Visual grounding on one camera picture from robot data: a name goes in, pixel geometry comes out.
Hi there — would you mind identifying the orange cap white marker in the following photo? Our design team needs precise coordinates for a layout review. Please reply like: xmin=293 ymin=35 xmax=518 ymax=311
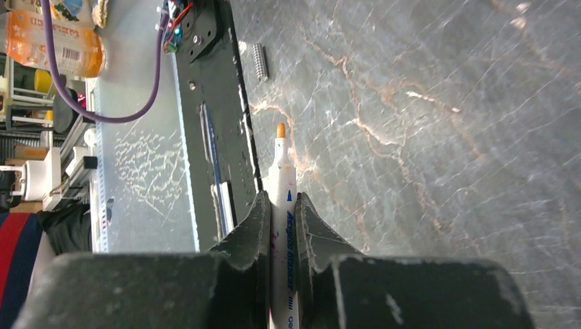
xmin=267 ymin=123 xmax=299 ymax=328

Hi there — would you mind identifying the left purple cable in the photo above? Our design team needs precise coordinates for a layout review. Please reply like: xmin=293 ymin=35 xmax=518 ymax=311
xmin=40 ymin=0 xmax=170 ymax=125

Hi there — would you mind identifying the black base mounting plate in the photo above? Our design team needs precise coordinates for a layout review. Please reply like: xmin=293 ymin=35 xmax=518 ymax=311
xmin=175 ymin=1 xmax=262 ymax=251

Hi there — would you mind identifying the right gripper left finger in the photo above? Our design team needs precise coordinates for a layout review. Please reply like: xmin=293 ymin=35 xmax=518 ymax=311
xmin=14 ymin=191 xmax=271 ymax=328

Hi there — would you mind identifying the white slotted cable duct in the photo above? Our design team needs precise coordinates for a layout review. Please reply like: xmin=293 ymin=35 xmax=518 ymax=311
xmin=92 ymin=77 xmax=110 ymax=254

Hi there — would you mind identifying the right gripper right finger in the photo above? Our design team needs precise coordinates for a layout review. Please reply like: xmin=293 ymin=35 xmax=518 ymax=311
xmin=295 ymin=193 xmax=534 ymax=328

